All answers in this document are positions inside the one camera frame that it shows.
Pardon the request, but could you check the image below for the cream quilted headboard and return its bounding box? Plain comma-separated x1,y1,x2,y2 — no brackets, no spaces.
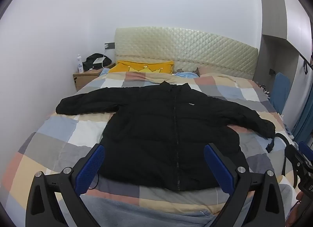
114,27,259,80

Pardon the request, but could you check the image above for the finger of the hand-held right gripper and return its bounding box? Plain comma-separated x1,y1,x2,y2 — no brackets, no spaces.
284,141,313,181

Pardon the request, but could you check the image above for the checked quilt bed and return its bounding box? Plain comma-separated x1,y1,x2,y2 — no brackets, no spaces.
0,67,297,227

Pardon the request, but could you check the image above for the black puffer jacket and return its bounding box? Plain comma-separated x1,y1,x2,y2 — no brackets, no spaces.
56,81,276,191

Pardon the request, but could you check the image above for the black buckle strap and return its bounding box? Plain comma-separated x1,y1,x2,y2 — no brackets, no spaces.
266,133,295,154

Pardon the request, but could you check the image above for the black bag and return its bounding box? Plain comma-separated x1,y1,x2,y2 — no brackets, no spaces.
82,53,112,72

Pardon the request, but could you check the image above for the teal curtain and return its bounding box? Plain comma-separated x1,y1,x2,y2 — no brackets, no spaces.
292,80,313,144

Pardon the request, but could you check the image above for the blue cloth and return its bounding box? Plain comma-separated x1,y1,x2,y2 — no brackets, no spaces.
270,71,291,115

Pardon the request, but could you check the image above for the white charging cable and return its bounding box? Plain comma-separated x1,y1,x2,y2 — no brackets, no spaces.
101,45,108,69

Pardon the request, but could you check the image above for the grey wardrobe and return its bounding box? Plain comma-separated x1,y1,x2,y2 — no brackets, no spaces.
257,0,313,129

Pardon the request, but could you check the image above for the light blue pillow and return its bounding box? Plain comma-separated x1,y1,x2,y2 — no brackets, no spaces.
174,71,200,79

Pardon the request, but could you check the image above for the wooden nightstand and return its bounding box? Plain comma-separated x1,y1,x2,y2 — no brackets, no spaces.
73,62,116,92

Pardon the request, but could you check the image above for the yellow pillow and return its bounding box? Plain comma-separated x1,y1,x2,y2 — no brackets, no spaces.
108,60,174,75

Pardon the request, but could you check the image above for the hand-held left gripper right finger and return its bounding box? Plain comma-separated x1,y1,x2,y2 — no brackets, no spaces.
203,143,286,227

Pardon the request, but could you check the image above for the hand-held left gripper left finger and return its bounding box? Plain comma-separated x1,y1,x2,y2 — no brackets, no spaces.
26,143,106,227

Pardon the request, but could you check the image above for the person's right hand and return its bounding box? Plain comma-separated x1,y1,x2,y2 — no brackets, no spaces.
295,192,304,208

